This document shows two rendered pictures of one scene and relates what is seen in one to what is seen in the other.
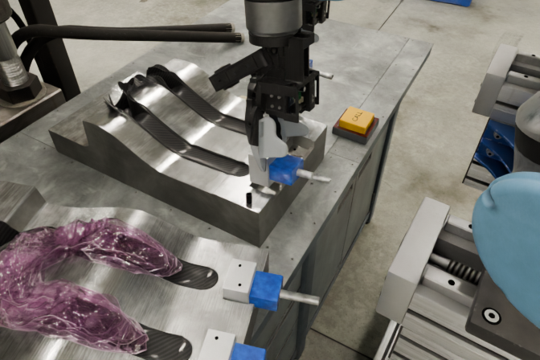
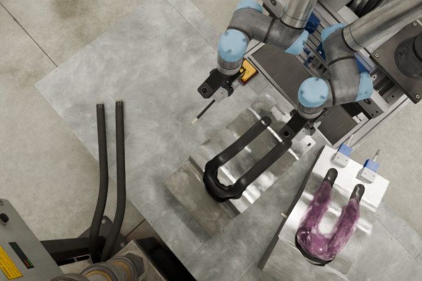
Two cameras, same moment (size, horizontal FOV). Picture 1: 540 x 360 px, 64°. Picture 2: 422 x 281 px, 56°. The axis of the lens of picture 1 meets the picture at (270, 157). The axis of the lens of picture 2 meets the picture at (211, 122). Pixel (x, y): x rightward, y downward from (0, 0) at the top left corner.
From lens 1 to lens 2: 123 cm
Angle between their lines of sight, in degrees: 47
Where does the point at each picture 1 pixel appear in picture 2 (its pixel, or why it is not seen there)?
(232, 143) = (265, 141)
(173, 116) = (242, 165)
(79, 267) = (327, 219)
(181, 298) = (340, 183)
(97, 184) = (246, 216)
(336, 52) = (160, 46)
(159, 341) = (354, 194)
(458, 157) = not seen: outside the picture
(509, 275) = not seen: outside the picture
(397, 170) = not seen: hidden behind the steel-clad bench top
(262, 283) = (344, 152)
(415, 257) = (381, 101)
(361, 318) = not seen: hidden behind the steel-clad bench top
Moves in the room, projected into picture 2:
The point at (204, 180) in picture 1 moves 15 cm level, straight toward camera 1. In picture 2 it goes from (288, 160) to (330, 165)
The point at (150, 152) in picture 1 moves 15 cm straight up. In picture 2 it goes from (264, 182) to (272, 176)
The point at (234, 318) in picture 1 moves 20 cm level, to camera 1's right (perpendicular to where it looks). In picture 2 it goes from (352, 166) to (364, 116)
